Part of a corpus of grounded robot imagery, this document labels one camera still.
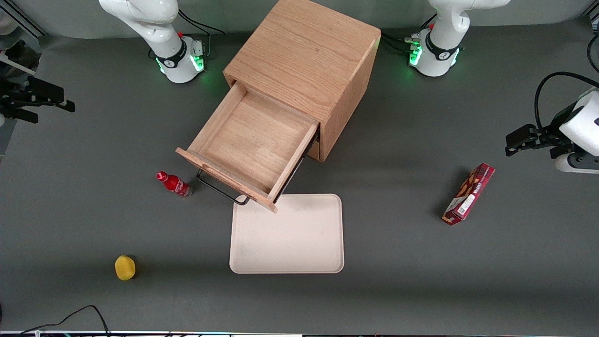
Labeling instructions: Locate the aluminium frame profile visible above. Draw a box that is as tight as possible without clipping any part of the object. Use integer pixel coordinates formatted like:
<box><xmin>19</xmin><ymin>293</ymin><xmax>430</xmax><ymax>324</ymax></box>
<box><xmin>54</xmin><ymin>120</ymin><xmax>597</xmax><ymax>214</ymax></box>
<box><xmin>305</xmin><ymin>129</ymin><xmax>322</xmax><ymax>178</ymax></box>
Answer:
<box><xmin>0</xmin><ymin>0</ymin><xmax>47</xmax><ymax>38</ymax></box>
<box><xmin>580</xmin><ymin>0</ymin><xmax>599</xmax><ymax>22</ymax></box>

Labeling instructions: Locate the right gripper grey-edged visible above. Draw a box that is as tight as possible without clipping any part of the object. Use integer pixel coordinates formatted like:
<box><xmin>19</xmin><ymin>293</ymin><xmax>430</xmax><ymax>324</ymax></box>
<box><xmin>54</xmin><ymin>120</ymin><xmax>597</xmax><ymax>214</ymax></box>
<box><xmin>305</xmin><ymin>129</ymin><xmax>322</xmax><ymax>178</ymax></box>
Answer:
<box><xmin>0</xmin><ymin>78</ymin><xmax>75</xmax><ymax>124</ymax></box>

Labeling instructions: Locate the yellow lemon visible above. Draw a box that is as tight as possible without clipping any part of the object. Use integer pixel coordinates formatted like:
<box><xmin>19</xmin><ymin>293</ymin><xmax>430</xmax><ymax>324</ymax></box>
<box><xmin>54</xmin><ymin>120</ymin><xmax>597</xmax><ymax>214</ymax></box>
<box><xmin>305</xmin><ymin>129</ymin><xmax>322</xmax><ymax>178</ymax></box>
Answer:
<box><xmin>115</xmin><ymin>255</ymin><xmax>137</xmax><ymax>281</ymax></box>

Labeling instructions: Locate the black base cable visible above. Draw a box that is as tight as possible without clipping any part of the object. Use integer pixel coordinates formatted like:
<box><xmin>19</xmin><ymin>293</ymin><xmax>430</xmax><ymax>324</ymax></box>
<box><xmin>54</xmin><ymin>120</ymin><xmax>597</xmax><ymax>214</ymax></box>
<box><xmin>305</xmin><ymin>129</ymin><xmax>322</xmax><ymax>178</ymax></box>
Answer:
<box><xmin>178</xmin><ymin>8</ymin><xmax>225</xmax><ymax>36</ymax></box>
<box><xmin>381</xmin><ymin>30</ymin><xmax>416</xmax><ymax>54</ymax></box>

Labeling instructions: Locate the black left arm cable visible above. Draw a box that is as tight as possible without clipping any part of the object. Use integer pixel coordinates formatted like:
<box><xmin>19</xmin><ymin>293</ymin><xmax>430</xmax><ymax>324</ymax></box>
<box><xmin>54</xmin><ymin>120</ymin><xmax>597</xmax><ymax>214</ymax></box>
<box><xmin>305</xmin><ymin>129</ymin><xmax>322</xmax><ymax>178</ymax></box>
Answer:
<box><xmin>535</xmin><ymin>72</ymin><xmax>599</xmax><ymax>132</ymax></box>

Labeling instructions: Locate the white bar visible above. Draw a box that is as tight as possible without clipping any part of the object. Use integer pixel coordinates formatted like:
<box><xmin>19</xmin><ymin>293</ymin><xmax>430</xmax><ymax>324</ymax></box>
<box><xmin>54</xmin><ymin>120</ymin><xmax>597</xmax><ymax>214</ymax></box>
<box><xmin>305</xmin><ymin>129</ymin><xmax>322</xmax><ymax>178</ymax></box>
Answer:
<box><xmin>0</xmin><ymin>52</ymin><xmax>37</xmax><ymax>75</ymax></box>

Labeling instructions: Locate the left gripper grey-edged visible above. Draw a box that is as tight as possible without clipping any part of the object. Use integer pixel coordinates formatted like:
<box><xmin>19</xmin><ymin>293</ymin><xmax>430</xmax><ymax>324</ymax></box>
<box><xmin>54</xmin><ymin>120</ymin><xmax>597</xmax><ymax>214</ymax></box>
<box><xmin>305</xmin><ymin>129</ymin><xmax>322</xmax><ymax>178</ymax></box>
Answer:
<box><xmin>505</xmin><ymin>124</ymin><xmax>599</xmax><ymax>175</ymax></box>

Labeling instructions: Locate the red snack box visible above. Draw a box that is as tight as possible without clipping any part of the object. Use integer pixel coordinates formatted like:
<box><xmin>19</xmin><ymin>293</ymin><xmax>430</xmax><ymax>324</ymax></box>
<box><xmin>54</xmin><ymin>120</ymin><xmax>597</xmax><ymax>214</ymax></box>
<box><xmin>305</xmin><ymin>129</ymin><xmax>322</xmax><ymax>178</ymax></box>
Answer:
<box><xmin>442</xmin><ymin>163</ymin><xmax>496</xmax><ymax>226</ymax></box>

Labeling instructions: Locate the oak wooden drawer cabinet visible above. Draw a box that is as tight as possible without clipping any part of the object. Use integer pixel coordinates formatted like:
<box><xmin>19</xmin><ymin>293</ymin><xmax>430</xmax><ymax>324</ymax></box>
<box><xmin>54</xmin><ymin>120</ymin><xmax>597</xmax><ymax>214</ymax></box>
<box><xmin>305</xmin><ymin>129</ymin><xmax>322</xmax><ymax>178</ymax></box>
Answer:
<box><xmin>224</xmin><ymin>0</ymin><xmax>382</xmax><ymax>163</ymax></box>

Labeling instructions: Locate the black left base cable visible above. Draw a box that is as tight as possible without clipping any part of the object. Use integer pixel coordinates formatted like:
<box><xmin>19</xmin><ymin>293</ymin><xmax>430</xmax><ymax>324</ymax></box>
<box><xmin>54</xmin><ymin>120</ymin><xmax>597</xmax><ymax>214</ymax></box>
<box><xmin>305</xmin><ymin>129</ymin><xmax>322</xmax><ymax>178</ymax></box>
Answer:
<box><xmin>381</xmin><ymin>30</ymin><xmax>416</xmax><ymax>54</ymax></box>

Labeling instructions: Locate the black cable at table edge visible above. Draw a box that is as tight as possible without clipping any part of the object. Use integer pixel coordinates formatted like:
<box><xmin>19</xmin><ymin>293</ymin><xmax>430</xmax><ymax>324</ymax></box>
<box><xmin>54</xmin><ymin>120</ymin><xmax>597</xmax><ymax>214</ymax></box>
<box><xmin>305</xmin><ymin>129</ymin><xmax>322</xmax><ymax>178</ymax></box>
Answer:
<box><xmin>19</xmin><ymin>305</ymin><xmax>111</xmax><ymax>337</ymax></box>

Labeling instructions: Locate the cream rectangular plastic tray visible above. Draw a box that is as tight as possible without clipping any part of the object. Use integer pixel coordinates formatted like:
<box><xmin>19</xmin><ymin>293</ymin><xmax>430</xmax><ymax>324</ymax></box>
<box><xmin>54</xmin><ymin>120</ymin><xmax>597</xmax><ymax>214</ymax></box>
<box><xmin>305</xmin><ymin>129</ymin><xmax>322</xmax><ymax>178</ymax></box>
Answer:
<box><xmin>229</xmin><ymin>194</ymin><xmax>345</xmax><ymax>274</ymax></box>

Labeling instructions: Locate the black hanging cable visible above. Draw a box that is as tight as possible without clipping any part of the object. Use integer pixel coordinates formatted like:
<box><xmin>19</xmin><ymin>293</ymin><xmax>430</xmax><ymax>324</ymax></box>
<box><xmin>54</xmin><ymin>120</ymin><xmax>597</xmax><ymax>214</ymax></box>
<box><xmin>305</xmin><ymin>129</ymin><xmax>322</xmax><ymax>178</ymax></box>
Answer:
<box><xmin>587</xmin><ymin>33</ymin><xmax>599</xmax><ymax>73</ymax></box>

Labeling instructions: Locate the black right base cable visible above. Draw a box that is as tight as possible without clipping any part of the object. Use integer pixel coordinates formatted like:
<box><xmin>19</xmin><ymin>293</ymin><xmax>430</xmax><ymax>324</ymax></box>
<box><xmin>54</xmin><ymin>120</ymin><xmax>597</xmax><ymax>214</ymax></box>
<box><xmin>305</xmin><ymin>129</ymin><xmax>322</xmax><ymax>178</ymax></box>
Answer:
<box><xmin>178</xmin><ymin>8</ymin><xmax>225</xmax><ymax>36</ymax></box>

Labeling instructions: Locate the small red cola bottle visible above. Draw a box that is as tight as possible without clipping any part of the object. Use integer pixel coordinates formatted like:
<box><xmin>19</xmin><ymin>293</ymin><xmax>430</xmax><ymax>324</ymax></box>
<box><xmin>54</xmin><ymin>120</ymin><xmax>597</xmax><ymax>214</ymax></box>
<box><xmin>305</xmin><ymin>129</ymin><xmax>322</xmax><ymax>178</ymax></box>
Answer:
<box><xmin>156</xmin><ymin>171</ymin><xmax>193</xmax><ymax>199</ymax></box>

